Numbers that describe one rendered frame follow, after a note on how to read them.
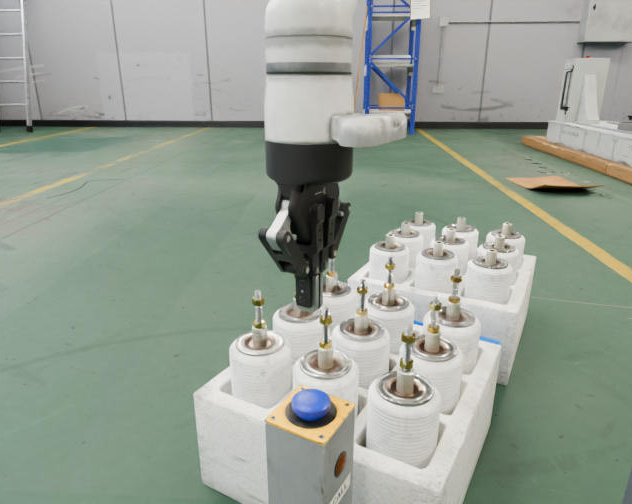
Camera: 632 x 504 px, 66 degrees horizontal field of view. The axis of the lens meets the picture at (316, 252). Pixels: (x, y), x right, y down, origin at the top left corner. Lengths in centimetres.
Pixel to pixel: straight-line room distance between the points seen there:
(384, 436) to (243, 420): 21
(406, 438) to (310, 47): 48
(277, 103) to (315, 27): 6
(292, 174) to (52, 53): 747
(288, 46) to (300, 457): 38
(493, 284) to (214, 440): 65
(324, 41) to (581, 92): 470
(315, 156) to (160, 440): 74
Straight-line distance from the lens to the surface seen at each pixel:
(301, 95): 39
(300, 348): 84
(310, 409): 51
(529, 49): 720
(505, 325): 112
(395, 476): 67
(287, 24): 39
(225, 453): 83
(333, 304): 91
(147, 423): 107
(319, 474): 52
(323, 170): 39
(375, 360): 79
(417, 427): 66
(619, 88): 767
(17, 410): 121
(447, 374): 75
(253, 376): 75
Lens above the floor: 64
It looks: 20 degrees down
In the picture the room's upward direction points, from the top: straight up
